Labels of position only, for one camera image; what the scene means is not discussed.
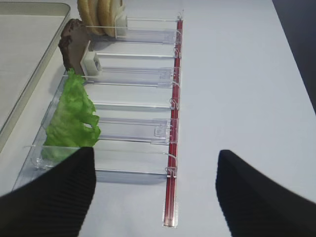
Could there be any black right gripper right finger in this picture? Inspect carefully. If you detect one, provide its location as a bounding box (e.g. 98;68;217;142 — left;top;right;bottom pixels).
215;150;316;237

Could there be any clear acrylic rack, right side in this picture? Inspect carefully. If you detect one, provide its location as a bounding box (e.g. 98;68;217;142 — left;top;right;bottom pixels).
12;11;186;228

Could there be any tan bun half, one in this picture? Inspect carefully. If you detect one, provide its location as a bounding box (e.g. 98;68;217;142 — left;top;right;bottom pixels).
97;0;125;37
77;0;104;36

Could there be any tan bun half, right one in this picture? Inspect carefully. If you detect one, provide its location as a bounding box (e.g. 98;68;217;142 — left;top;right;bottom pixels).
97;0;125;37

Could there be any white metal tray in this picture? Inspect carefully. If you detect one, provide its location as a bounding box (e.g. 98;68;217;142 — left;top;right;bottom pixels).
0;1;71;147

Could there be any green lettuce leaf in rack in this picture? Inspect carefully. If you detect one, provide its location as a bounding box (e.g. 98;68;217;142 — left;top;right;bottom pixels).
41;68;101;162

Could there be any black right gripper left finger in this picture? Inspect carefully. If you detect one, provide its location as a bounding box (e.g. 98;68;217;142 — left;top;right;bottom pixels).
0;147;96;237

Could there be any brown meat patty in rack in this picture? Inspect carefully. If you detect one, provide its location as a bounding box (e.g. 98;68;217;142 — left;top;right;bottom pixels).
58;19;90;76

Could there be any tan bun half, left one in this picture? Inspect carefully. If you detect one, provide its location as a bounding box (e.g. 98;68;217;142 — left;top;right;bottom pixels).
77;0;104;36

